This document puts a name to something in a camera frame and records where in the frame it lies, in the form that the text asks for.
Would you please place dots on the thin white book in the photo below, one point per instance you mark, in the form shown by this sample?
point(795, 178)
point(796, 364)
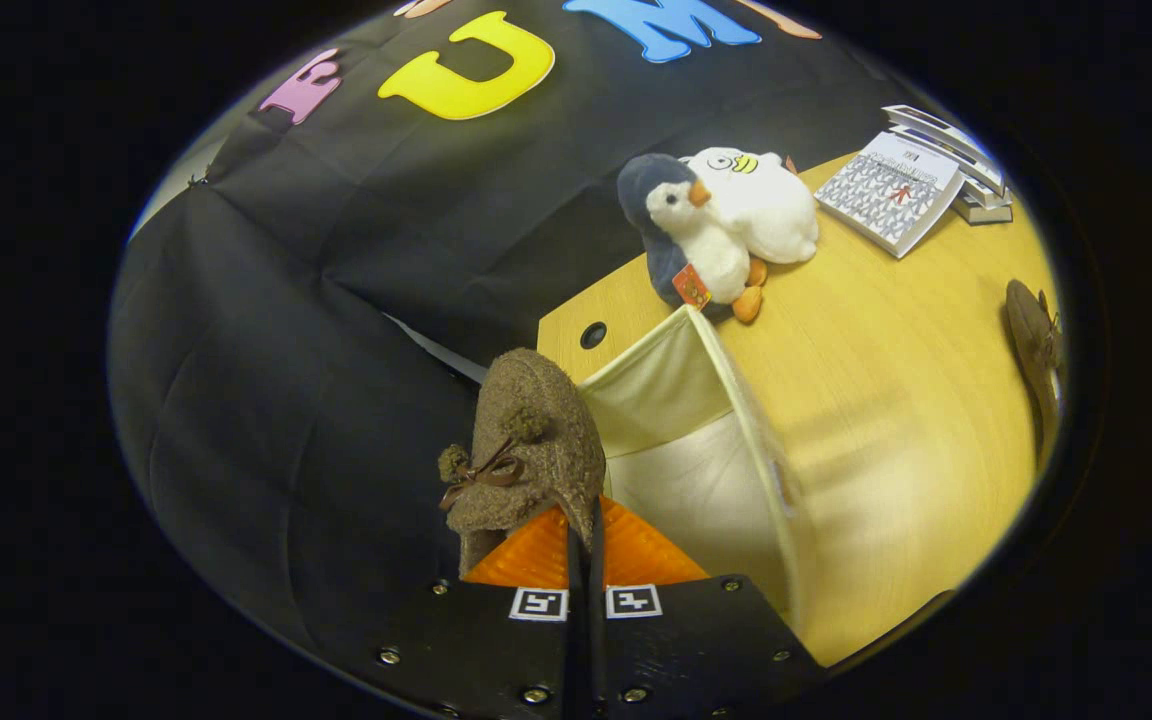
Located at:
point(986, 198)

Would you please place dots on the beige fabric storage box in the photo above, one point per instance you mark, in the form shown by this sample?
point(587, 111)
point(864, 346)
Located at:
point(696, 480)

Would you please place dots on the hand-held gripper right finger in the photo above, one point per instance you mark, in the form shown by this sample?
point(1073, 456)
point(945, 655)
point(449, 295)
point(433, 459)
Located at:
point(696, 650)

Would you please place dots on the white book with grey cover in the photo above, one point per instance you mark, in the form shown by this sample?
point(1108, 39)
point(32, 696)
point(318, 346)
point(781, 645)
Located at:
point(936, 128)

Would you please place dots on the black backdrop cloth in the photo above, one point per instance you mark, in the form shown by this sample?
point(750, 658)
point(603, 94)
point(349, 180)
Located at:
point(286, 400)

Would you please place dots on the dark hardcover book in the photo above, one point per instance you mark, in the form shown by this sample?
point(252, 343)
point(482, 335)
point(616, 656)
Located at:
point(981, 214)

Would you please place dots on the grey penguin plush toy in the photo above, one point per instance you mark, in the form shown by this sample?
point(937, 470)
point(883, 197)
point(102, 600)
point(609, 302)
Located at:
point(696, 235)

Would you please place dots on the grey patterned white book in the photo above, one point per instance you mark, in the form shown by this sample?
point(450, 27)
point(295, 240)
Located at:
point(891, 195)

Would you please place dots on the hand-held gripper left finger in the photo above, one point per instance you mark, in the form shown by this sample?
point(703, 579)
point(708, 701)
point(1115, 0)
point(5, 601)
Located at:
point(496, 660)

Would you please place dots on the brown fuzzy shoe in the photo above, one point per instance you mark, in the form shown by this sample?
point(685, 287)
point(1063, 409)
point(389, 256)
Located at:
point(1031, 350)
point(536, 440)

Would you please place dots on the white duck plush toy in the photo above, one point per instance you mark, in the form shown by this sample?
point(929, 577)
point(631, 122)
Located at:
point(771, 205)

